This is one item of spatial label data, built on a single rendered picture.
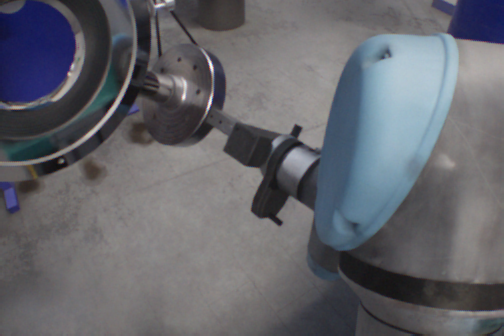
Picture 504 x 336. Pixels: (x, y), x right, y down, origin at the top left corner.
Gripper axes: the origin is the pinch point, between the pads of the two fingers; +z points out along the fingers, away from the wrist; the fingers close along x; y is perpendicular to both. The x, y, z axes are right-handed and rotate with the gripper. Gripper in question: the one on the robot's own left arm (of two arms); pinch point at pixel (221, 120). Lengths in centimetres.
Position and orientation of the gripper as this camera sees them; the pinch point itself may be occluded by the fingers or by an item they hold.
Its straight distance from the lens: 64.6
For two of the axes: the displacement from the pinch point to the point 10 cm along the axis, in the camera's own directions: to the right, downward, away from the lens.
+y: 4.3, -8.9, -1.8
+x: -5.8, -1.2, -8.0
